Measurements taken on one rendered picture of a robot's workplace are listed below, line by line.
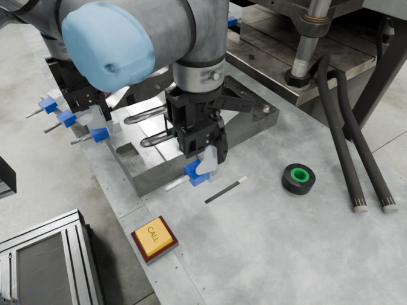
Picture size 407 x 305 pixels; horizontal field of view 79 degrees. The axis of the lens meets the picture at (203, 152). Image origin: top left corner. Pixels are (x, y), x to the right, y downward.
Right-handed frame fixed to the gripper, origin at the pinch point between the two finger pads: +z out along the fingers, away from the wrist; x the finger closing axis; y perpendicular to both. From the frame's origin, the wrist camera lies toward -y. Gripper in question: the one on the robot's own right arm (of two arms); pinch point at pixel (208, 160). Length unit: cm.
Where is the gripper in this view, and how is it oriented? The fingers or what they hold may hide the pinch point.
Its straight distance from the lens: 53.4
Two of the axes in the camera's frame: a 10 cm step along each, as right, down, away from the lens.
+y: -8.2, 4.2, -3.9
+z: 0.0, 6.7, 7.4
